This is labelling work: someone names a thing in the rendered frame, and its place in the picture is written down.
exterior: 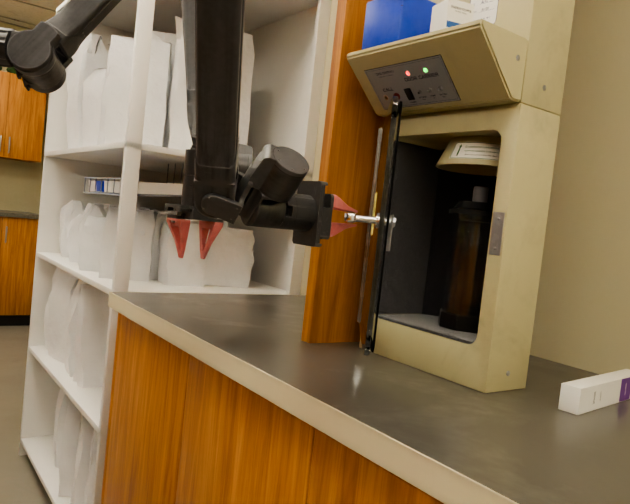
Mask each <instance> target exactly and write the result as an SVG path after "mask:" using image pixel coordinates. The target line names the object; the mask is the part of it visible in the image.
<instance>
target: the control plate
mask: <svg viewBox="0 0 630 504"><path fill-rule="evenodd" d="M424 67H426V68H427V69H428V72H427V73H425V72H424V71H423V68H424ZM406 71H409V72H410V76H407V75H406V73H405V72H406ZM364 72H365V74H366V76H367V78H368V80H369V82H370V84H371V85H372V87H373V89H374V91H375V93H376V95H377V97H378V99H379V101H380V103H381V105H382V107H383V109H384V110H387V109H388V107H389V105H390V102H391V99H392V97H393V95H394V93H398V94H399V95H400V99H399V100H398V104H399V102H400V101H402V108H403V107H411V106H419V105H427V104H435V103H443V102H451V101H459V100H461V99H460V97H459V94H458V92H457V90H456V88H455V86H454V83H453V81H452V79H451V77H450V74H449V72H448V70H447V68H446V65H445V63H444V61H443V59H442V56H441V54H440V55H435V56H430V57H425V58H421V59H416V60H411V61H407V62H402V63H397V64H392V65H388V66H383V67H378V68H374V69H369V70H364ZM439 86H441V87H442V88H443V90H442V91H439V90H438V87H439ZM406 88H410V89H411V91H412V93H413V95H414V97H415V100H408V98H407V96H406V94H405V91H404V89H406ZM428 88H431V89H432V92H428ZM419 89H420V90H422V94H418V90H419ZM385 95H386V96H388V100H385V99H384V96H385Z"/></svg>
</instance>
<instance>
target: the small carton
mask: <svg viewBox="0 0 630 504"><path fill-rule="evenodd" d="M473 14H474V5H473V4H470V3H466V2H462V1H459V0H444V1H442V2H440V3H439V4H437V5H435V6H433V7H432V16H431V24H430V32H433V31H437V30H441V29H445V28H449V27H452V26H456V25H460V24H464V23H468V22H472V21H473Z"/></svg>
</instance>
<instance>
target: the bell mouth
mask: <svg viewBox="0 0 630 504"><path fill-rule="evenodd" d="M500 147H501V138H500V137H490V136H459V137H454V138H452V139H451V140H450V142H449V144H448V145H447V147H446V149H445V150H444V152H443V154H442V156H441V157H440V159H439V161H438V162H437V164H436V167H437V168H439V169H442V170H446V171H451V172H457V173H464V174H473V175H483V176H497V171H498V163H499V155H500Z"/></svg>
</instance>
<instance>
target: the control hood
mask: <svg viewBox="0 0 630 504"><path fill-rule="evenodd" d="M527 43H528V40H526V38H524V37H522V36H519V35H517V34H515V33H513V32H510V31H508V30H506V29H504V28H501V27H499V26H497V25H495V24H492V23H490V22H488V21H486V20H483V19H480V20H476V21H472V22H468V23H464V24H460V25H456V26H452V27H449V28H445V29H441V30H437V31H433V32H429V33H425V34H421V35H417V36H413V37H410V38H406V39H402V40H398V41H394V42H390V43H386V44H382V45H378V46H375V47H371V48H367V49H363V50H359V51H355V52H351V53H348V54H347V60H348V62H349V64H350V66H351V68H352V70H353V72H354V73H355V75H356V77H357V79H358V81H359V83H360V85H361V87H362V89H363V90H364V92H365V94H366V96H367V98H368V100H369V102H370V104H371V106H372V107H373V109H374V111H375V113H376V114H377V115H378V116H382V117H385V115H386V112H387V110H388V109H387V110H384V109H383V107H382V105H381V103H380V101H379V99H378V97H377V95H376V93H375V91H374V89H373V87H372V85H371V84H370V82H369V80H368V78H367V76H366V74H365V72H364V70H369V69H374V68H378V67H383V66H388V65H392V64H397V63H402V62H407V61H411V60H416V59H421V58H425V57H430V56H435V55H440V54H441V56H442V59H443V61H444V63H445V65H446V68H447V70H448V72H449V74H450V77H451V79H452V81H453V83H454V86H455V88H456V90H457V92H458V94H459V97H460V99H461V100H459V101H451V102H443V103H435V104H427V105H419V106H411V107H403V108H402V113H401V115H410V114H419V113H428V112H437V111H446V110H455V109H464V108H473V107H482V106H491V105H500V104H509V103H518V102H519V101H520V99H521V91H522V83H523V75H524V67H525V59H526V51H527Z"/></svg>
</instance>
